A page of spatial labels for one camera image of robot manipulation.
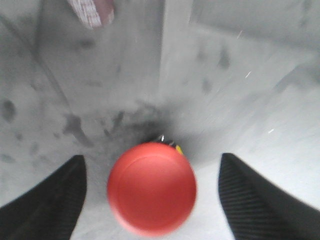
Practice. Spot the red mushroom push button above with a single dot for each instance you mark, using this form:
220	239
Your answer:
152	188

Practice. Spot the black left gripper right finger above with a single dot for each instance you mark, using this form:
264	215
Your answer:
256	209

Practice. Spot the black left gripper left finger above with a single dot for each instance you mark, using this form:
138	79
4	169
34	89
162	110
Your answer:
50	210

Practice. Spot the left brown capacitor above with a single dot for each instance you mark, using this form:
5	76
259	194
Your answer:
93	13

